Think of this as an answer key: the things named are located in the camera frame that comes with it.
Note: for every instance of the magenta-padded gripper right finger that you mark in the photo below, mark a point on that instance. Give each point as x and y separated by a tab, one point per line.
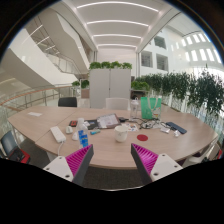
151	163

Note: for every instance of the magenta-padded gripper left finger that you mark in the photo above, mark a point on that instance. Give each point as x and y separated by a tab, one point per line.
71	164

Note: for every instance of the flat round red coaster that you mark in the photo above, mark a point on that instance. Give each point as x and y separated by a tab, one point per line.
142	137

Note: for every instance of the clear bottle with blue label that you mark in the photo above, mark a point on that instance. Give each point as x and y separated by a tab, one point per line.
82	134

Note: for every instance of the white power strip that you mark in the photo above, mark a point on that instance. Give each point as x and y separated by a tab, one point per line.
57	134

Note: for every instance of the white earbuds case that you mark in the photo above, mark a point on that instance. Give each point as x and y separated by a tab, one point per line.
69	130

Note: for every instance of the small red black box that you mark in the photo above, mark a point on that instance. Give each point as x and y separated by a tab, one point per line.
73	123

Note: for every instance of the white mug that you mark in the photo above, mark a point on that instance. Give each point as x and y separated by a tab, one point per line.
121	133

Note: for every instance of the green paper bag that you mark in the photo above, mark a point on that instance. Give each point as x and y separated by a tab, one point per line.
150	108

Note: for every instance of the open notebook with papers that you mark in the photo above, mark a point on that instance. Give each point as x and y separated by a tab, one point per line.
107	120

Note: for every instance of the clear plastic tumbler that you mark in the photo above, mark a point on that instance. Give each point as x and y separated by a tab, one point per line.
134	108

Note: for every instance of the dark chair with red bag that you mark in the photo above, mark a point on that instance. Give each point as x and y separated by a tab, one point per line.
12	148

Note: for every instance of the white paper sheet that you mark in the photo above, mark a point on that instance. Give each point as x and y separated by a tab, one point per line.
35	114

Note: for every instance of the black office chair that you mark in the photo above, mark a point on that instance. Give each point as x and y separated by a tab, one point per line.
67	102

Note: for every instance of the row of green hedge plants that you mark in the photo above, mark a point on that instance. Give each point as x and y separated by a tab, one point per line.
186	86

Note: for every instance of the white planter cabinet with plants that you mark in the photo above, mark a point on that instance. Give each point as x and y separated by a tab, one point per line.
109	85

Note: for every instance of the group of ceiling light strips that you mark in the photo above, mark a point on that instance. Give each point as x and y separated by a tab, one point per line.
116	25

